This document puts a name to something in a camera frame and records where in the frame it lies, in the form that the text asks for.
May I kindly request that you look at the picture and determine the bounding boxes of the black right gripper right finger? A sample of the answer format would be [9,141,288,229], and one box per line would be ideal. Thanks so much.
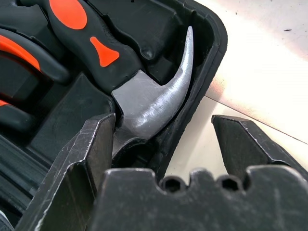
[211,114,308,181]

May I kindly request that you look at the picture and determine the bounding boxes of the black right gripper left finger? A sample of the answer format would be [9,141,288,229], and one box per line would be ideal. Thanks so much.
[14,112,116,231]

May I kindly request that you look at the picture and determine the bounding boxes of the hammer with black orange handle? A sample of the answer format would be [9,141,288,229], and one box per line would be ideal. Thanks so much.
[20,0,195,169]

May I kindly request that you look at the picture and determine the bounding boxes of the black plastic tool case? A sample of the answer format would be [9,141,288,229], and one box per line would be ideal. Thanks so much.
[0,0,229,224]

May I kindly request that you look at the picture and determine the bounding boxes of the pliers with black orange handles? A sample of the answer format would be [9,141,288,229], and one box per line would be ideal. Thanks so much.
[0,27,71,133]

